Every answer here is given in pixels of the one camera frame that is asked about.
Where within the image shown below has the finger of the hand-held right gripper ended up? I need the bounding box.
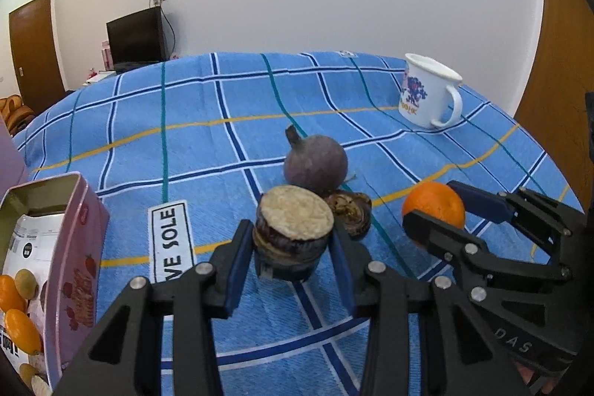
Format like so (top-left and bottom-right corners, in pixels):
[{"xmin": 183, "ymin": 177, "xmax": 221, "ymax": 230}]
[
  {"xmin": 447, "ymin": 181, "xmax": 584, "ymax": 268},
  {"xmin": 402, "ymin": 209, "xmax": 571, "ymax": 325}
]

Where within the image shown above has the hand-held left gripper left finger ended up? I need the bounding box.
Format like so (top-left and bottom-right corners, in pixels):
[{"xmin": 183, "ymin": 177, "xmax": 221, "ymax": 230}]
[{"xmin": 60, "ymin": 220, "xmax": 255, "ymax": 396}]

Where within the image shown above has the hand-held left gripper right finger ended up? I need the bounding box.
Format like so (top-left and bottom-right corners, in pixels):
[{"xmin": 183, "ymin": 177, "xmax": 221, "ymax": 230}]
[{"xmin": 330, "ymin": 222, "xmax": 532, "ymax": 396}]

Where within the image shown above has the round orange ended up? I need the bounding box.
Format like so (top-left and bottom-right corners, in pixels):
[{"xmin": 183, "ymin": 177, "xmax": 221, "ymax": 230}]
[{"xmin": 401, "ymin": 181, "xmax": 466, "ymax": 246}]

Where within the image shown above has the pink rectangular tin box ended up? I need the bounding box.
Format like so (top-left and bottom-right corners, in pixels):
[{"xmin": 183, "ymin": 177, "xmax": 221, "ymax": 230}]
[{"xmin": 0, "ymin": 172, "xmax": 111, "ymax": 396}]

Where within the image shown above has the orange kumquat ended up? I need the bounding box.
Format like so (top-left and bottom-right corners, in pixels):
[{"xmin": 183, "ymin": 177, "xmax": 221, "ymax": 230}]
[
  {"xmin": 0, "ymin": 274, "xmax": 26, "ymax": 313},
  {"xmin": 4, "ymin": 309, "xmax": 43, "ymax": 356}
]

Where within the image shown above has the person's right hand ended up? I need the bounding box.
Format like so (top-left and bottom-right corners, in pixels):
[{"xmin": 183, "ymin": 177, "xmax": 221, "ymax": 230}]
[{"xmin": 520, "ymin": 370, "xmax": 558, "ymax": 396}]

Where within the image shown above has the brown water chestnut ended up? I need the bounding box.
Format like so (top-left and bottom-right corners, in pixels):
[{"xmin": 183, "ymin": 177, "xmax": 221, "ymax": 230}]
[{"xmin": 323, "ymin": 189, "xmax": 373, "ymax": 241}]

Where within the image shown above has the white cloth label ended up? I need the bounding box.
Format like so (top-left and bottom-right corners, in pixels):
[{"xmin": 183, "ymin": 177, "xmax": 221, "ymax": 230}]
[{"xmin": 147, "ymin": 200, "xmax": 196, "ymax": 284}]

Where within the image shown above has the round purple beetroot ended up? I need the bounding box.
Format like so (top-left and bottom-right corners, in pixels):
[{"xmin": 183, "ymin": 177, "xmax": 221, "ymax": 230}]
[{"xmin": 284, "ymin": 124, "xmax": 349, "ymax": 196}]

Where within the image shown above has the white printed mug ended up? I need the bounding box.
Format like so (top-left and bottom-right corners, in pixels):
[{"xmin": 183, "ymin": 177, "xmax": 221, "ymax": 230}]
[{"xmin": 398, "ymin": 53, "xmax": 464, "ymax": 131}]

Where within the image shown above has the wooden door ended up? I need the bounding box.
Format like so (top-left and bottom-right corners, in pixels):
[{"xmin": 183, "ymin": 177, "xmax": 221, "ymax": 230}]
[
  {"xmin": 8, "ymin": 0, "xmax": 66, "ymax": 102},
  {"xmin": 513, "ymin": 0, "xmax": 594, "ymax": 211}
]

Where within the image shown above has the blue plaid tablecloth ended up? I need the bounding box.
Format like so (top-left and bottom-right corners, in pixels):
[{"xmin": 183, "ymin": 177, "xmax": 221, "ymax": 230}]
[{"xmin": 9, "ymin": 50, "xmax": 586, "ymax": 396}]

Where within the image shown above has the printed white paper liner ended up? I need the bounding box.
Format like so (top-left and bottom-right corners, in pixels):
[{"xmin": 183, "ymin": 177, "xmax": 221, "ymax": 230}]
[{"xmin": 0, "ymin": 210, "xmax": 70, "ymax": 378}]

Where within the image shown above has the low tv cabinet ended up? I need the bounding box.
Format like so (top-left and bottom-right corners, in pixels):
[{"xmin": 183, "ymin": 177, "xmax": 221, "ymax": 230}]
[{"xmin": 81, "ymin": 58, "xmax": 179, "ymax": 88}]

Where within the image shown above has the pale yellow kumquat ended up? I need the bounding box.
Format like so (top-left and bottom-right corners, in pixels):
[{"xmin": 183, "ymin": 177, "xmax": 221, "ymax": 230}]
[{"xmin": 30, "ymin": 375, "xmax": 54, "ymax": 396}]

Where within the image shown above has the lilac cylindrical container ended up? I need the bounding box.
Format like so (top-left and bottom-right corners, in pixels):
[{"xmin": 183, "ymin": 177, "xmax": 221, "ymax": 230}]
[{"xmin": 0, "ymin": 118, "xmax": 29, "ymax": 199}]

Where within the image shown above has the black television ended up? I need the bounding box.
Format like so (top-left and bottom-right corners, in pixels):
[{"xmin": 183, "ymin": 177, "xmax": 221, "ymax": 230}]
[{"xmin": 106, "ymin": 7, "xmax": 169, "ymax": 63}]

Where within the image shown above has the brown leather sofa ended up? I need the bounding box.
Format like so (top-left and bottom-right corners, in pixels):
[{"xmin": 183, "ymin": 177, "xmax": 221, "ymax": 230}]
[{"xmin": 0, "ymin": 95, "xmax": 37, "ymax": 132}]

